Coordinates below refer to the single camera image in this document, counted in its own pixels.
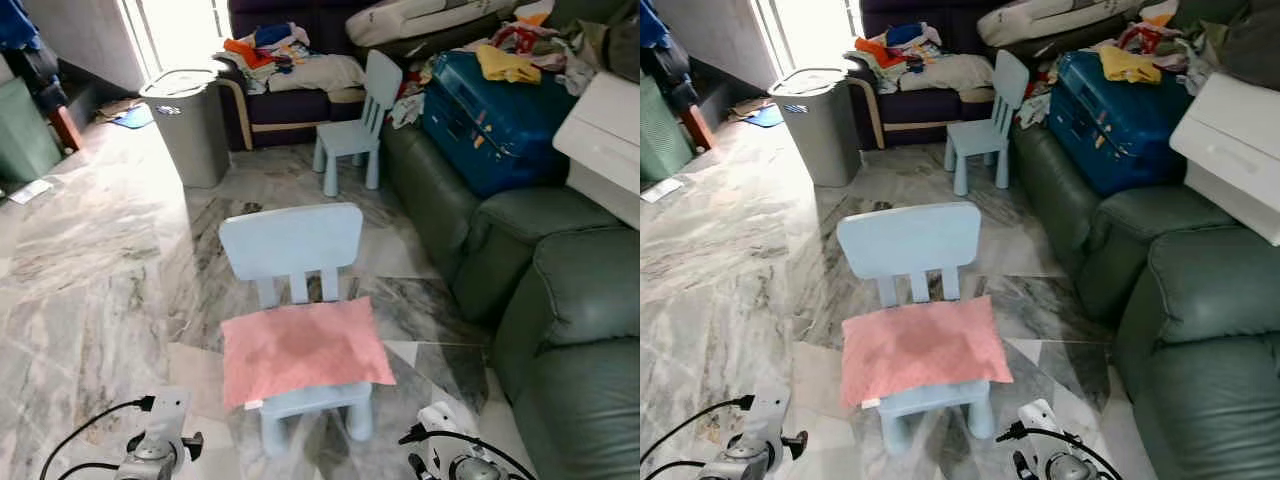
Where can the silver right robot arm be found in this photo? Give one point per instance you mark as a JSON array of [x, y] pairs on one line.
[[1070, 468], [475, 468]]

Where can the pink fleece pillow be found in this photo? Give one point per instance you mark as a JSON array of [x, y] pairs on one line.
[[300, 350], [920, 350]]

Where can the dark purple sofa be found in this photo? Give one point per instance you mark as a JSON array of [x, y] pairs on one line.
[[290, 110], [920, 110]]

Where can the light blue child chair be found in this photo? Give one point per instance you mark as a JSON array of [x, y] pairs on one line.
[[290, 240], [350, 135], [980, 135], [905, 240]]

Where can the white paper sheet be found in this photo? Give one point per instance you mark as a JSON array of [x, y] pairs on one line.
[[660, 189], [30, 191]]

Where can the grey plastic bin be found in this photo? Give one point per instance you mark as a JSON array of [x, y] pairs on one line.
[[825, 130], [195, 130]]

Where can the blue floor mat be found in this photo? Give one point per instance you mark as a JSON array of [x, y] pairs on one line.
[[765, 115], [132, 117]]

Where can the brown wooden furniture leg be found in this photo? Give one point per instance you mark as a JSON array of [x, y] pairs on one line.
[[697, 128], [65, 128]]

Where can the dark green ribbed crate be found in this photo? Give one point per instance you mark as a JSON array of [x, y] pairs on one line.
[[25, 135], [665, 135]]

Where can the white plastic box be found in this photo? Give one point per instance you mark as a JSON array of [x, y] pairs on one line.
[[1235, 150], [605, 130]]

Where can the colourful clothes pile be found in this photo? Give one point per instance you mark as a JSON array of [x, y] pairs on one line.
[[300, 65], [930, 65]]

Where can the blue hard suitcase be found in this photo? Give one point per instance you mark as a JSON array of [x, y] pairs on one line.
[[490, 130], [1120, 130]]

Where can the blue hanging jacket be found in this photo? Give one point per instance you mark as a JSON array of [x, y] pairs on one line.
[[655, 35], [20, 30]]

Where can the mixed clothes heap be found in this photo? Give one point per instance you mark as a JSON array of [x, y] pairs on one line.
[[1200, 40], [590, 45]]

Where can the yellow cloth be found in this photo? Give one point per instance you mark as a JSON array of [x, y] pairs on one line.
[[505, 65], [1130, 65]]

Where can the beige rolled mattress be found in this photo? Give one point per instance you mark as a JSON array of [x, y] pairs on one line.
[[1060, 20], [430, 20]]

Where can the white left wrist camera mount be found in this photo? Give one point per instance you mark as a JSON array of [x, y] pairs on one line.
[[165, 410], [770, 410]]

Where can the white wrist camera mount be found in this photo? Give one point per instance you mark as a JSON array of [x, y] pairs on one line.
[[445, 425], [1040, 420], [165, 410], [770, 410]]

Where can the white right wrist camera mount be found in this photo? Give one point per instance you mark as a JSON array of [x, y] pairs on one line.
[[1040, 420], [445, 425]]

